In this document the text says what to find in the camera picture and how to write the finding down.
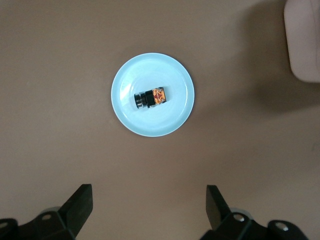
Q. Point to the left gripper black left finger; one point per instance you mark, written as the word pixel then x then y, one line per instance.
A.
pixel 75 215

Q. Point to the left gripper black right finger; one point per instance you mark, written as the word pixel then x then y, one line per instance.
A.
pixel 220 215

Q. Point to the orange black push-button switch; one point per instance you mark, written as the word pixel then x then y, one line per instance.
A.
pixel 150 98

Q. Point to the white lidded storage box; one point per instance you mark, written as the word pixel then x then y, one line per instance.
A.
pixel 305 37

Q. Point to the light blue round plate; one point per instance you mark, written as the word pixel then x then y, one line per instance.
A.
pixel 150 72

